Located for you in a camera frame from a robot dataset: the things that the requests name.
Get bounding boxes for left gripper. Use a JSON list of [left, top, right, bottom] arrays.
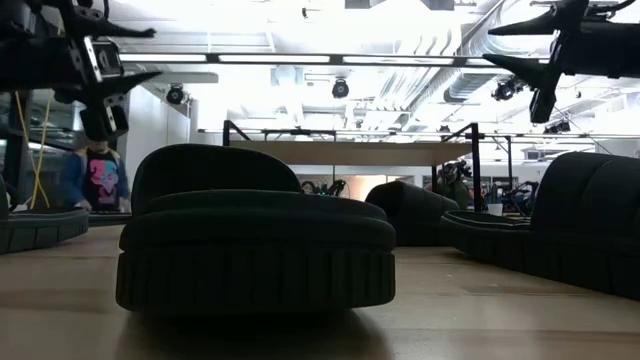
[[0, 0, 162, 142]]

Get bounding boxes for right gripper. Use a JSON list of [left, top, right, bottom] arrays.
[[482, 0, 617, 125]]

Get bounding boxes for black rubber slide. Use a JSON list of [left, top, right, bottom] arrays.
[[364, 180, 460, 247], [115, 143, 397, 314], [0, 174, 91, 255], [439, 151, 640, 302]]

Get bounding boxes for person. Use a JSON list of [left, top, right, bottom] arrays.
[[58, 139, 133, 214]]

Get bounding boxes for overhead LED light bar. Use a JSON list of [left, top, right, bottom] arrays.
[[118, 51, 551, 69]]

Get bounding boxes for black slippers on rack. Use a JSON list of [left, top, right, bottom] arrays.
[[222, 119, 483, 214]]

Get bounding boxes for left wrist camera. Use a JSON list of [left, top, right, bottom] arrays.
[[82, 37, 125, 85]]

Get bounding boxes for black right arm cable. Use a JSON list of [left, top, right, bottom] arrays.
[[588, 0, 640, 16]]

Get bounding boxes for thin yellow hanging cable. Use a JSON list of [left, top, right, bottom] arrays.
[[13, 91, 54, 211]]

